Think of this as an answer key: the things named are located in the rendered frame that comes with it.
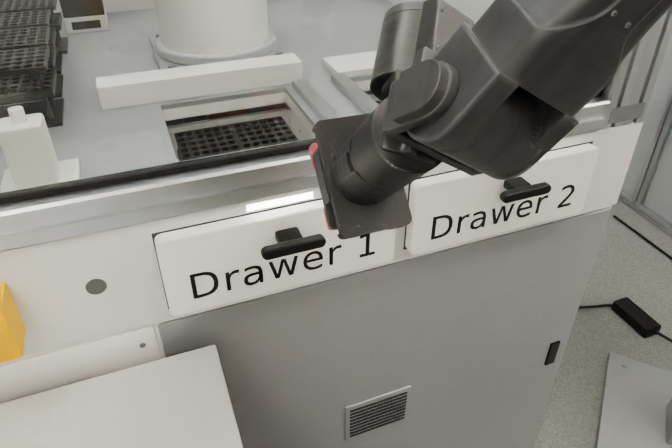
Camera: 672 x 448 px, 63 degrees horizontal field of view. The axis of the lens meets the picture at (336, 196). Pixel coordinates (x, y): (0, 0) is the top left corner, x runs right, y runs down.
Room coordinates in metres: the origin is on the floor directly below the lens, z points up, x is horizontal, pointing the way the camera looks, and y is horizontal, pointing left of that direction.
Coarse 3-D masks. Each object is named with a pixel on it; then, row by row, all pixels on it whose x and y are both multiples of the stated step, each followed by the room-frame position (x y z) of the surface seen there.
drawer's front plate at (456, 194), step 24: (552, 168) 0.66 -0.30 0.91; (576, 168) 0.67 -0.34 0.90; (432, 192) 0.59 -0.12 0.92; (456, 192) 0.60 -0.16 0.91; (480, 192) 0.62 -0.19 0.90; (552, 192) 0.66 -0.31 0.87; (576, 192) 0.68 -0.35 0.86; (432, 216) 0.59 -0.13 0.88; (456, 216) 0.60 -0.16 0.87; (480, 216) 0.62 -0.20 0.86; (528, 216) 0.65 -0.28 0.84; (552, 216) 0.66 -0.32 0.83; (408, 240) 0.59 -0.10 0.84; (432, 240) 0.59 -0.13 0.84; (456, 240) 0.61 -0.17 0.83
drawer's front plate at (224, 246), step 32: (224, 224) 0.50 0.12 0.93; (256, 224) 0.51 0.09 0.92; (288, 224) 0.52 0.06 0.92; (320, 224) 0.53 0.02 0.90; (160, 256) 0.47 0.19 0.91; (192, 256) 0.48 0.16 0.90; (224, 256) 0.49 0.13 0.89; (256, 256) 0.51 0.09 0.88; (288, 256) 0.52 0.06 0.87; (352, 256) 0.55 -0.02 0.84; (384, 256) 0.57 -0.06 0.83; (224, 288) 0.49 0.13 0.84; (256, 288) 0.50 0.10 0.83
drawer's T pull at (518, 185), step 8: (504, 184) 0.62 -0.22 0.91; (512, 184) 0.61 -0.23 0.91; (520, 184) 0.61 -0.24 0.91; (528, 184) 0.62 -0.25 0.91; (536, 184) 0.61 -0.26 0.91; (544, 184) 0.61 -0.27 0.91; (504, 192) 0.59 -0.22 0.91; (512, 192) 0.59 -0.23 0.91; (520, 192) 0.60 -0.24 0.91; (528, 192) 0.60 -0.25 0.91; (536, 192) 0.60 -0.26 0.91; (544, 192) 0.61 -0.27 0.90; (504, 200) 0.59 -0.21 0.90; (512, 200) 0.59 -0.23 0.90
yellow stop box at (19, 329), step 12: (0, 288) 0.42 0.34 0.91; (0, 300) 0.40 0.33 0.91; (12, 300) 0.42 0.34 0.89; (0, 312) 0.39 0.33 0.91; (12, 312) 0.41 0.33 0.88; (0, 324) 0.39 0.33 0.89; (12, 324) 0.40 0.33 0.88; (0, 336) 0.38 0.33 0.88; (12, 336) 0.39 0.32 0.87; (24, 336) 0.41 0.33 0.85; (0, 348) 0.38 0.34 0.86; (12, 348) 0.39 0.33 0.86; (0, 360) 0.38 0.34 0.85
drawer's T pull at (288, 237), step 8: (280, 232) 0.51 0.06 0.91; (288, 232) 0.51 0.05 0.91; (296, 232) 0.51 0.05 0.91; (280, 240) 0.50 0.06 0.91; (288, 240) 0.50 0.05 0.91; (296, 240) 0.49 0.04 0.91; (304, 240) 0.49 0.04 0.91; (312, 240) 0.49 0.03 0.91; (320, 240) 0.50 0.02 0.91; (264, 248) 0.48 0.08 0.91; (272, 248) 0.48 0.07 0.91; (280, 248) 0.48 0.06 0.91; (288, 248) 0.48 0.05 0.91; (296, 248) 0.49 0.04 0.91; (304, 248) 0.49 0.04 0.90; (312, 248) 0.49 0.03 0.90; (264, 256) 0.47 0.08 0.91; (272, 256) 0.48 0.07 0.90; (280, 256) 0.48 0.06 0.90
